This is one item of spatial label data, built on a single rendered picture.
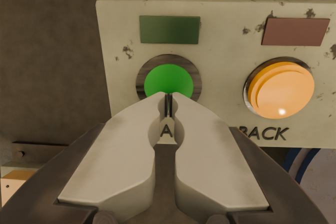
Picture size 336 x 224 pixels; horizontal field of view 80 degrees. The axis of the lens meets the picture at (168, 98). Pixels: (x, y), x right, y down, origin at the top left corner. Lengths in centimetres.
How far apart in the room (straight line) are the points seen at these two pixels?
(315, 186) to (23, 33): 94
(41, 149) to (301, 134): 86
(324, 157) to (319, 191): 6
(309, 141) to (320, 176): 23
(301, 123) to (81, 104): 74
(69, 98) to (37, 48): 21
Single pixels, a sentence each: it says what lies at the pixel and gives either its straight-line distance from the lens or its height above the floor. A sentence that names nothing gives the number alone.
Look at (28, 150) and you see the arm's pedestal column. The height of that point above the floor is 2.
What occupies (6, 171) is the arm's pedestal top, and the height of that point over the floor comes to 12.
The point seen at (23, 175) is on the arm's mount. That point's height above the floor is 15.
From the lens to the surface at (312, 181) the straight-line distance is 43.
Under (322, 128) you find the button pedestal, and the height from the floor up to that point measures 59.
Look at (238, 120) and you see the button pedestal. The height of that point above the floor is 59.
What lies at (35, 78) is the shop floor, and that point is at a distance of 90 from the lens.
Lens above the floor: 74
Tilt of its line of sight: 81 degrees down
